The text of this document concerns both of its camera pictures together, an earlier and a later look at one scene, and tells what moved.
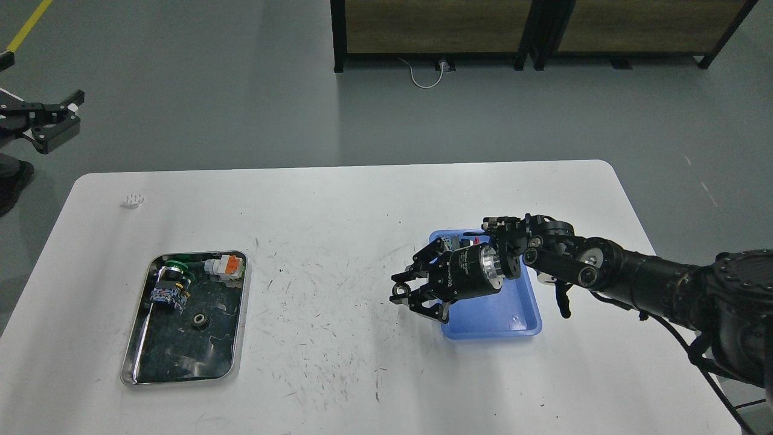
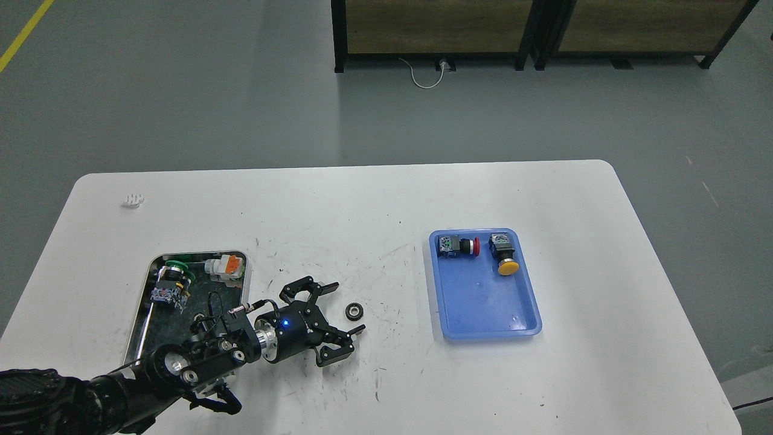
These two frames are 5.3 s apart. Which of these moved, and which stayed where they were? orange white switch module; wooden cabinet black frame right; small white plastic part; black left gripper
Moved: black left gripper
Stayed: wooden cabinet black frame right; small white plastic part; orange white switch module
